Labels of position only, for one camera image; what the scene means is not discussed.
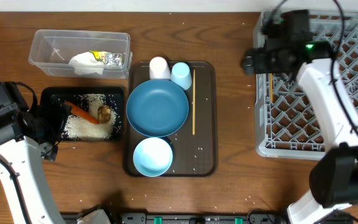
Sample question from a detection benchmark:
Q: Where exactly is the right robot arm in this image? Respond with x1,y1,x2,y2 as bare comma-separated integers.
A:
241,41,358,223

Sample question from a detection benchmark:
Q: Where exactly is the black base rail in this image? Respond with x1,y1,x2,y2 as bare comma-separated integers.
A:
62,205,289,224

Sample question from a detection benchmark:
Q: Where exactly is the dark brown serving tray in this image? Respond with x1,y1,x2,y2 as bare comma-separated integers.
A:
123,61,218,177

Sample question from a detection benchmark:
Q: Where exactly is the grey dishwasher rack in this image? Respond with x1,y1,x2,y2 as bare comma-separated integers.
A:
254,12,358,160

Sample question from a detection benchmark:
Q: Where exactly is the white plastic cup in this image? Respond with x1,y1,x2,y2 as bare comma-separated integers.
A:
149,57,171,80

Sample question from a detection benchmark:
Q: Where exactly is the white rice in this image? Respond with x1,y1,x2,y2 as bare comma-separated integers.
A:
62,93,122,141

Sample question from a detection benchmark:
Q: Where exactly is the light blue bowl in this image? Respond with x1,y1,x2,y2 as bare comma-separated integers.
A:
133,138,173,177

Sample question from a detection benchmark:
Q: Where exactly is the brown food scrap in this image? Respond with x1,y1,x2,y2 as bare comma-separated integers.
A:
98,105,111,124

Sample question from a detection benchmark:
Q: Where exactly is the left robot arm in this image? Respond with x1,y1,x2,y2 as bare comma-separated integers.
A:
0,100,71,223

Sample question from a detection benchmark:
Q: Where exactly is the green snack wrapper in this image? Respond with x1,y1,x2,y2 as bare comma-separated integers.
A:
90,50,124,67

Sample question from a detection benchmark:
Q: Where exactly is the light blue plastic cup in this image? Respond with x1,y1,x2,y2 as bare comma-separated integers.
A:
170,62,192,90

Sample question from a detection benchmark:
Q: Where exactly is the clear plastic bin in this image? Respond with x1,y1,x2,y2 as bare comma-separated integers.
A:
29,29,132,79

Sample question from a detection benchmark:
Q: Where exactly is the orange carrot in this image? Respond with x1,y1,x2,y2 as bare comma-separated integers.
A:
65,101,99,124

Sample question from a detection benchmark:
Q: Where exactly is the black rectangular tray bin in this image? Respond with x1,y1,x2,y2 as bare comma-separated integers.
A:
40,86,124,141

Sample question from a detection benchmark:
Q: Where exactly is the wooden chopstick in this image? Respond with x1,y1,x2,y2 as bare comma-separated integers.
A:
192,69,196,135
269,73,274,103

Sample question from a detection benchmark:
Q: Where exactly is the white tissue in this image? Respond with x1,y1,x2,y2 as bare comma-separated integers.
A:
69,52,104,75

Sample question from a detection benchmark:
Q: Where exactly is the dark blue plate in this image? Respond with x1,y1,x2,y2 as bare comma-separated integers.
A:
126,80,190,138

